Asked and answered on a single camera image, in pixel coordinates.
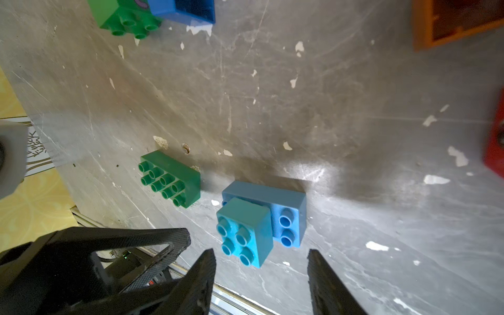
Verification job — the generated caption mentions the orange 2x2 brick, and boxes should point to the orange 2x2 brick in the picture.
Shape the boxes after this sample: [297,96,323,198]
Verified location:
[412,0,503,51]

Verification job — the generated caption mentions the dark blue 2x2 brick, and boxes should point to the dark blue 2x2 brick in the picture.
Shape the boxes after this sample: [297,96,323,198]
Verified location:
[148,0,215,26]

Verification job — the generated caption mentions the green 2x4 brick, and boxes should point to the green 2x4 brick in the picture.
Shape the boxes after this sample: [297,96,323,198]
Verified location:
[138,150,201,209]

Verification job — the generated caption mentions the green 2x2 brick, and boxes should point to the green 2x2 brick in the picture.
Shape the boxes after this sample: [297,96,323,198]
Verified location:
[87,0,162,40]

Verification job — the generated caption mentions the red 2x2 brick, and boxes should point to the red 2x2 brick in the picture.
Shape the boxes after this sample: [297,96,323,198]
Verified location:
[483,89,503,178]

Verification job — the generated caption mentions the teal 2x2 brick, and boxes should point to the teal 2x2 brick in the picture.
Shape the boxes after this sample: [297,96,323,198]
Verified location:
[217,198,274,269]

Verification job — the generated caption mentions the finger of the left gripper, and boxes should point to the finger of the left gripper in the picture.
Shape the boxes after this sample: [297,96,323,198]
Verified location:
[1,227,191,314]

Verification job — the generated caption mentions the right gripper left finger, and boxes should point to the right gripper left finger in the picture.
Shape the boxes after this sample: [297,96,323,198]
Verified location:
[153,249,217,314]

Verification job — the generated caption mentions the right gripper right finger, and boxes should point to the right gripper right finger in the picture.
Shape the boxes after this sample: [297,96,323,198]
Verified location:
[307,249,367,315]

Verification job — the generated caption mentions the light blue 2x4 brick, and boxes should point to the light blue 2x4 brick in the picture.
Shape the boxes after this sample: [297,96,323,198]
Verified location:
[222,181,307,248]

